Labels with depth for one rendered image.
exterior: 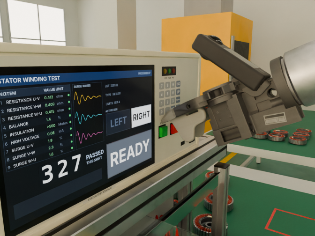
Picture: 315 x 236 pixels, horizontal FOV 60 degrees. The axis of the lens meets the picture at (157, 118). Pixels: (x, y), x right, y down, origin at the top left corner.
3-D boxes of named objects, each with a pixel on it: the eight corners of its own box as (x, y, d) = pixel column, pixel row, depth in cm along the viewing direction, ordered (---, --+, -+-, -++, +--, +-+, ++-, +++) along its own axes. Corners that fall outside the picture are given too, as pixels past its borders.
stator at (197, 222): (221, 247, 83) (221, 236, 82) (187, 235, 89) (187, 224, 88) (231, 228, 92) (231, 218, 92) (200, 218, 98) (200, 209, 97)
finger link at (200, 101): (171, 119, 41) (222, 98, 36) (168, 109, 41) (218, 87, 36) (186, 114, 45) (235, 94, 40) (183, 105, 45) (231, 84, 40)
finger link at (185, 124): (162, 151, 45) (210, 136, 40) (150, 117, 45) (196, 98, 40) (172, 146, 48) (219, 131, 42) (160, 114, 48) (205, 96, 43)
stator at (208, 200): (206, 214, 101) (207, 205, 100) (201, 199, 112) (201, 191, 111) (236, 213, 101) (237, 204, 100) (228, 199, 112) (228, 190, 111)
